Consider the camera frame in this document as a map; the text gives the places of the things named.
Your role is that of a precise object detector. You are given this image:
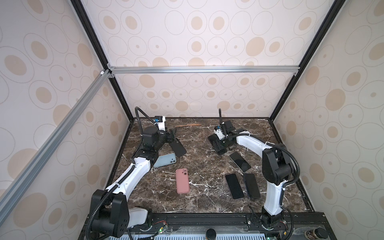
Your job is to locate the black phone case horizontal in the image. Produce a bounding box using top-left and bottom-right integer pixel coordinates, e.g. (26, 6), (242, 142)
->
(169, 139), (187, 157)

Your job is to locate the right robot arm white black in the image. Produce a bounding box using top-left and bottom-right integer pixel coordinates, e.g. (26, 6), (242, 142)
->
(208, 131), (300, 217)

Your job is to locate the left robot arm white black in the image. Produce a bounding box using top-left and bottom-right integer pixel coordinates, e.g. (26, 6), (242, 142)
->
(85, 126), (187, 240)

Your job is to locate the light blue phone case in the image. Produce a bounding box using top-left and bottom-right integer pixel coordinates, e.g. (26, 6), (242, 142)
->
(154, 153), (177, 168)

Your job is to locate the black phone tilted far right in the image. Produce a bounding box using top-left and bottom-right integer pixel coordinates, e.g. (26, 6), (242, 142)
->
(230, 152), (252, 173)

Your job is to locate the pink phone case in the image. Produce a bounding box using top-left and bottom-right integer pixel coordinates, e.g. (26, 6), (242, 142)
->
(176, 168), (190, 194)

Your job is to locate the black phone middle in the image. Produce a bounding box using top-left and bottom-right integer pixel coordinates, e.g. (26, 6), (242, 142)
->
(225, 174), (244, 200)

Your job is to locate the brown wooden stick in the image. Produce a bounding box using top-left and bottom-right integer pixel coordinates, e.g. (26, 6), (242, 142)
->
(175, 124), (202, 128)

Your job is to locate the black knob front centre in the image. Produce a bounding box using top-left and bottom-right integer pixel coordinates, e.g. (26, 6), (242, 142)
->
(205, 229), (217, 240)

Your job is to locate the black round button right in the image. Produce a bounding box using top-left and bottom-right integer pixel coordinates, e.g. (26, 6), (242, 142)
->
(304, 228), (329, 240)

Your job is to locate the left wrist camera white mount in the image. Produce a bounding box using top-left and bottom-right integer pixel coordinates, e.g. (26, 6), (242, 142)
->
(154, 116), (166, 131)

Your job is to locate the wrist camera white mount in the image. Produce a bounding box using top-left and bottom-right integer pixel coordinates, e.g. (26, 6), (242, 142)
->
(154, 116), (166, 131)
(214, 125), (226, 140)

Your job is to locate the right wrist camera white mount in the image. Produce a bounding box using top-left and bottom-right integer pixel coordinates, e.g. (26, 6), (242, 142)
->
(214, 125), (226, 140)

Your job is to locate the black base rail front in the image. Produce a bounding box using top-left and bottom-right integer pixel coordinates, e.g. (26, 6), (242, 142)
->
(77, 211), (337, 240)

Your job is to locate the diagonal aluminium rail left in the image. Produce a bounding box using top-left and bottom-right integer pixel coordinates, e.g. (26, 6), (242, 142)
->
(1, 69), (111, 225)

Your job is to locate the horizontal aluminium rail back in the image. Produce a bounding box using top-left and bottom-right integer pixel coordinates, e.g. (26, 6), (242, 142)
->
(110, 65), (300, 75)

